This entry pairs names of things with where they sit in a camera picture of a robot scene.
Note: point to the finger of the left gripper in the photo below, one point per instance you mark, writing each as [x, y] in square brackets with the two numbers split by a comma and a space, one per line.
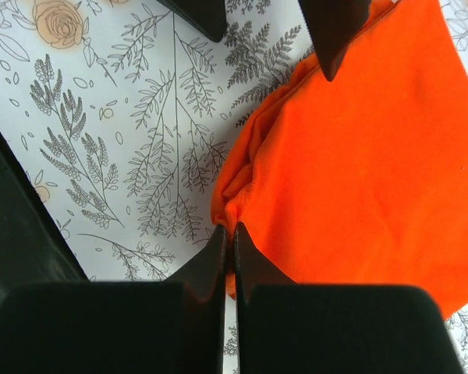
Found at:
[332, 25]
[206, 16]

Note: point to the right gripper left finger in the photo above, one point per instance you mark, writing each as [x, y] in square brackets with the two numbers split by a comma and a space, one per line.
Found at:
[121, 327]

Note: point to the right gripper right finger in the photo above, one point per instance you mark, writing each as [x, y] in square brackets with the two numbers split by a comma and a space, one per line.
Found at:
[285, 327]

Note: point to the orange t shirt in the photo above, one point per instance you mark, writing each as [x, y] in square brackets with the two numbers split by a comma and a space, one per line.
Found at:
[363, 179]

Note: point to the floral table mat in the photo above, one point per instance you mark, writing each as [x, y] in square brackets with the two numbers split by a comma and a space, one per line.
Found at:
[144, 79]

